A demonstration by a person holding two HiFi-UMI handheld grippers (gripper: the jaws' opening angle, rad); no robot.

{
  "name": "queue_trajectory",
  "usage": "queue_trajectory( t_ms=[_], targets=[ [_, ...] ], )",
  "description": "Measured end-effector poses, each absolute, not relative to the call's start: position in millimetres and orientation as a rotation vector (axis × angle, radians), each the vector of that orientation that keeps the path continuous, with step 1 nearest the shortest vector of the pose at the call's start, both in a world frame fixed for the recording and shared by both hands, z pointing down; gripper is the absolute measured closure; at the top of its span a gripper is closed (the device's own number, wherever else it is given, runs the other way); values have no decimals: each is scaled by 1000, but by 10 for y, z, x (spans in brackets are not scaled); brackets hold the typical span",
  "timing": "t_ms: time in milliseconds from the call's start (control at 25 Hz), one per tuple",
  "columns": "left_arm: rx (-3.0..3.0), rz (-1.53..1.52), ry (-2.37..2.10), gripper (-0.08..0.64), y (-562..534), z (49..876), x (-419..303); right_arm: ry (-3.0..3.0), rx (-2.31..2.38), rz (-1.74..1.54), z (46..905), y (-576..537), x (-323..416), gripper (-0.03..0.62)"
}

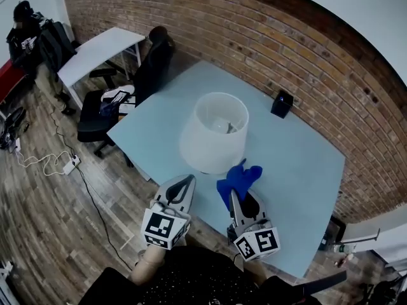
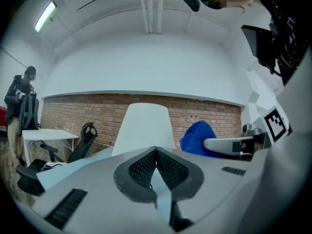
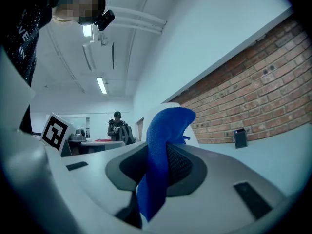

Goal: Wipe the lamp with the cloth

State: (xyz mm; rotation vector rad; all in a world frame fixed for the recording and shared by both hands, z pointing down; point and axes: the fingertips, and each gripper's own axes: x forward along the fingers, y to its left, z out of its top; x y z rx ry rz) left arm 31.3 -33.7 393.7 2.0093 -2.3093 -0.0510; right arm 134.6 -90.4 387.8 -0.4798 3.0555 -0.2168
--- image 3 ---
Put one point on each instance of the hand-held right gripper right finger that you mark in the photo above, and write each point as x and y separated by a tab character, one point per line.
214	199

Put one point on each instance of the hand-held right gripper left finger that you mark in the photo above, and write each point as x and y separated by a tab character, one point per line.
97	162

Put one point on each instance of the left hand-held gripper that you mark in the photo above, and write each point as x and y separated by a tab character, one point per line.
54	131

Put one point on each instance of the blue cloth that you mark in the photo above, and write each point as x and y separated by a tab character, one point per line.
158	140

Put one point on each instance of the grey table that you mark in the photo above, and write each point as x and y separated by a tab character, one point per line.
102	145

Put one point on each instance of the grey desktop device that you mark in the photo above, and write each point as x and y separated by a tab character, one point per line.
78	136

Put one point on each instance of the brown door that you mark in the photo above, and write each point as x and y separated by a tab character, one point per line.
140	130

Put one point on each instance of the ceiling light tube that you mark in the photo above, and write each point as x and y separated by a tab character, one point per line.
101	85
87	30

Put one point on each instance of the white ceiling air unit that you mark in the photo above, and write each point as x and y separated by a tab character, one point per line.
97	55

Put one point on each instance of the person's black printed shirt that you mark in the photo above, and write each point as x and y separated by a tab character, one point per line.
23	43

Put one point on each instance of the white ceiling pipes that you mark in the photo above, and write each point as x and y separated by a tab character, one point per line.
139	21

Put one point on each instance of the black wall box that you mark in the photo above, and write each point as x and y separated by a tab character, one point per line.
240	138

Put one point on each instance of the black head-worn camera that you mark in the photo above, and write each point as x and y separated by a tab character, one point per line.
105	20

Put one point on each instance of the round wall sockets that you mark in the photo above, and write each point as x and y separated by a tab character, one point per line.
268	69

